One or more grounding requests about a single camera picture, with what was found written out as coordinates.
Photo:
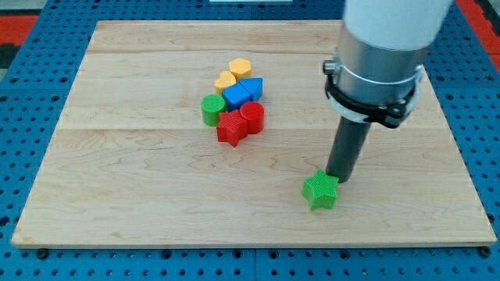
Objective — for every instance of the green cylinder block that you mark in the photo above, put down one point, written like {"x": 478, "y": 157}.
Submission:
{"x": 212, "y": 105}

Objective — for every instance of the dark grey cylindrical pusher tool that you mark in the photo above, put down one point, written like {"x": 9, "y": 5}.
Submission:
{"x": 348, "y": 142}

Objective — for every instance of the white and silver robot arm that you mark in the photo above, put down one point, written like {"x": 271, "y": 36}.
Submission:
{"x": 375, "y": 72}

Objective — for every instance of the light wooden board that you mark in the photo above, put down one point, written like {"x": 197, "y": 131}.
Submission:
{"x": 132, "y": 165}

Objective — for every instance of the green star block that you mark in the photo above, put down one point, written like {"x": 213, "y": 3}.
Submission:
{"x": 320, "y": 190}

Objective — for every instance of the blue triangle block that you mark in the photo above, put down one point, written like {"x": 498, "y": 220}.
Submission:
{"x": 254, "y": 86}

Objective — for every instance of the blue cube block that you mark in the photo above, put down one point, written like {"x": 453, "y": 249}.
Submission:
{"x": 235, "y": 96}

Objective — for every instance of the red cylinder block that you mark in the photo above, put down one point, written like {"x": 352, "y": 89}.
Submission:
{"x": 253, "y": 112}

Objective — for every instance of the red star block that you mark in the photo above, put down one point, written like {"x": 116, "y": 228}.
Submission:
{"x": 232, "y": 127}

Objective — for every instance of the yellow heart block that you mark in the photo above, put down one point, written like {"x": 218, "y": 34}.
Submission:
{"x": 226, "y": 79}

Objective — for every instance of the yellow hexagon block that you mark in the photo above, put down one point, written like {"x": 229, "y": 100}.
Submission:
{"x": 240, "y": 68}

